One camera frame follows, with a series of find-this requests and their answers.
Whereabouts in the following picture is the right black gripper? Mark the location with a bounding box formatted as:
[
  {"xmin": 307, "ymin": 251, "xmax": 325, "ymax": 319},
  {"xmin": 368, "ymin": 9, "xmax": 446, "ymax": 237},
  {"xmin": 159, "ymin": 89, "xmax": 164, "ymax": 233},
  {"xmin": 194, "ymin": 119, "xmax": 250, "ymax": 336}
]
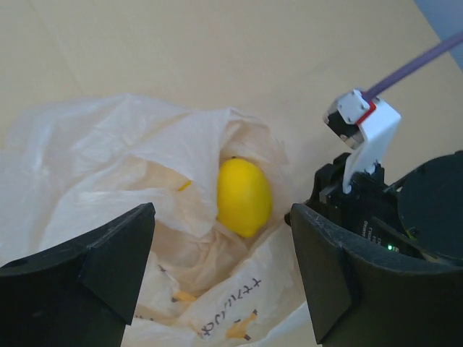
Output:
[{"xmin": 304, "ymin": 151, "xmax": 462, "ymax": 267}]

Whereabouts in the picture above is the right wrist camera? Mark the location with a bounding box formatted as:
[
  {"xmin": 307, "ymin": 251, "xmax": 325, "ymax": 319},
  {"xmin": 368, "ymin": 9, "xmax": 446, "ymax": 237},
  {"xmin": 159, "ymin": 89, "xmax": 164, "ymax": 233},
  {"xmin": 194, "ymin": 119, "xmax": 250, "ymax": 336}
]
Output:
[{"xmin": 323, "ymin": 89, "xmax": 402, "ymax": 194}]

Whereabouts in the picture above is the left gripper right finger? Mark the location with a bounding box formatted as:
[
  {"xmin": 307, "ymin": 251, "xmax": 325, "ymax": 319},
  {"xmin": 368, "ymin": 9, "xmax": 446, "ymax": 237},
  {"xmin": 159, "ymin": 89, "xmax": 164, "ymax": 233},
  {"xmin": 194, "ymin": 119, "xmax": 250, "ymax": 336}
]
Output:
[{"xmin": 290, "ymin": 204, "xmax": 462, "ymax": 346}]

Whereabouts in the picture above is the translucent printed plastic bag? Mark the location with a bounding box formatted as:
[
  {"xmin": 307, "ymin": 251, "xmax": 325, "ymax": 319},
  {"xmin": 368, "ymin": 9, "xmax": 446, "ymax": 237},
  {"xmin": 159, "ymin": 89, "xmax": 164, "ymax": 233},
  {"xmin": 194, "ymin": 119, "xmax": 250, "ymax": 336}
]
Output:
[{"xmin": 1, "ymin": 95, "xmax": 310, "ymax": 346}]

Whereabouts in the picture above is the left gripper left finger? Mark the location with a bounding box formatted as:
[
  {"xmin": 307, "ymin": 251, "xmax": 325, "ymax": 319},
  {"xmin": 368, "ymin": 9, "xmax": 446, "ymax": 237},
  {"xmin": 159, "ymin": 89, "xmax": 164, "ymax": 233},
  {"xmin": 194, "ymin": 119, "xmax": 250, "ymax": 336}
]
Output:
[{"xmin": 1, "ymin": 203, "xmax": 156, "ymax": 346}]

